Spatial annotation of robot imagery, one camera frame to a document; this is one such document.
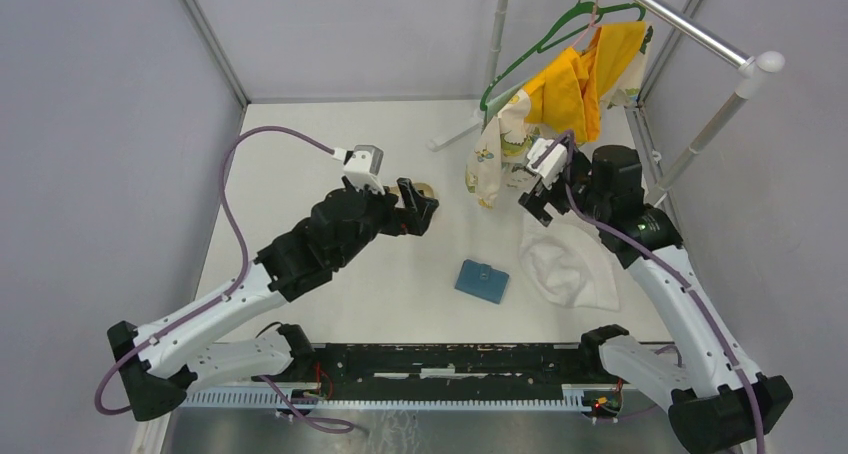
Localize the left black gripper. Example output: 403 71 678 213
335 177 438 268

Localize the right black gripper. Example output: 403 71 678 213
518 150 610 227

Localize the blue card holder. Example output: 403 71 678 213
454 259 510 304

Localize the beige oval tray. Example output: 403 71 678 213
388 181 439 236

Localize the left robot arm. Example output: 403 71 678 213
105 178 440 422

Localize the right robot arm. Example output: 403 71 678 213
519 139 793 453

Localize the white cloth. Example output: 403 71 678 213
518 213 620 312

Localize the dinosaur print yellow garment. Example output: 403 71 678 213
465 21 654 208

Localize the green clothes hanger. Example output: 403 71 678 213
478 1 647 114

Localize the pink clothes hanger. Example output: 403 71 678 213
569 0 609 48

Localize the metal clothes rack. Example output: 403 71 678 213
426 0 786 206

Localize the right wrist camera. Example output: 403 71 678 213
525 136 569 188

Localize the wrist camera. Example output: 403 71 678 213
525 136 569 188
332 145 385 195

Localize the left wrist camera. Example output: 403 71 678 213
332 145 385 195

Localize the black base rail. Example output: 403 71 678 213
273 343 617 401

